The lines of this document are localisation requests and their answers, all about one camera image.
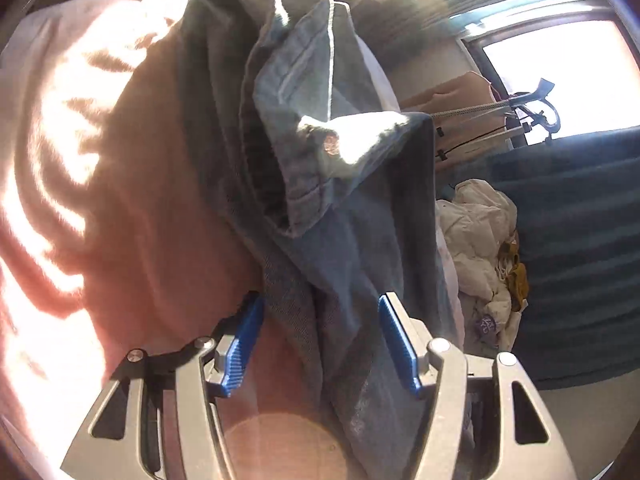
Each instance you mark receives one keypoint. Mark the window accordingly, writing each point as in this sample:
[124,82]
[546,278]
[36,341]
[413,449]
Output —
[565,75]

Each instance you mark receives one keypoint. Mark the wide teal curtain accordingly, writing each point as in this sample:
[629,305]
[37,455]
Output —
[575,260]

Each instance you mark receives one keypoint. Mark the metal drying rack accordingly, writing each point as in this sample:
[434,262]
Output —
[537,110]

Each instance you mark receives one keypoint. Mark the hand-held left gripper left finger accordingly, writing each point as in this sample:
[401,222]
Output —
[245,340]

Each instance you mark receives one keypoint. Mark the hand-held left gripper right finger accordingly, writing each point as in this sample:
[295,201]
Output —
[400,345]

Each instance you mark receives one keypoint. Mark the pink blanket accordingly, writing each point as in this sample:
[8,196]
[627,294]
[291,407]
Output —
[125,235]

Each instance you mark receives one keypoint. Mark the blue denim jeans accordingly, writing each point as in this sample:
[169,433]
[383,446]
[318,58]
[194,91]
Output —
[350,240]

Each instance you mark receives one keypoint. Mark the cream crumpled clothes pile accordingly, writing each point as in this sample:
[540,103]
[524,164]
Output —
[475,230]

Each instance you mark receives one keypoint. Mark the mustard yellow cloth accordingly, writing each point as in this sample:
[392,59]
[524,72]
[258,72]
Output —
[519,275]

